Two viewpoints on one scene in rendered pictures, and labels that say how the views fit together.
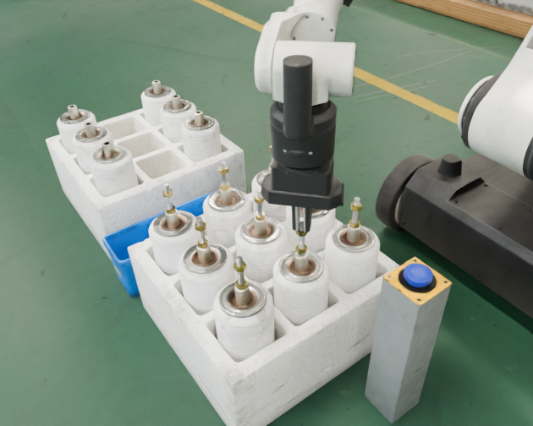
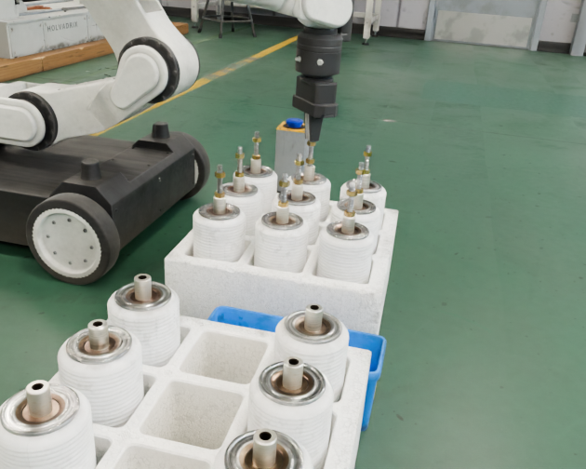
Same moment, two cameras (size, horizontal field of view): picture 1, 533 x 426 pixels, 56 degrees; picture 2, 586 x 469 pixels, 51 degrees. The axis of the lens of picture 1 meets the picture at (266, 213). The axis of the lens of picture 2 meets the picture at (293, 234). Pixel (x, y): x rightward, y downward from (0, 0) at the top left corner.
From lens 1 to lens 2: 1.70 m
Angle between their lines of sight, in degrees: 104
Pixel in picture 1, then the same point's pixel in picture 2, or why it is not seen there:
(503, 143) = (192, 69)
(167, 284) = (379, 256)
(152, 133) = (140, 426)
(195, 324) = (386, 233)
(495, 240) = (159, 170)
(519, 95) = (174, 39)
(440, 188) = (118, 181)
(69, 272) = not seen: outside the picture
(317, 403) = not seen: hidden behind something
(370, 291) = not seen: hidden behind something
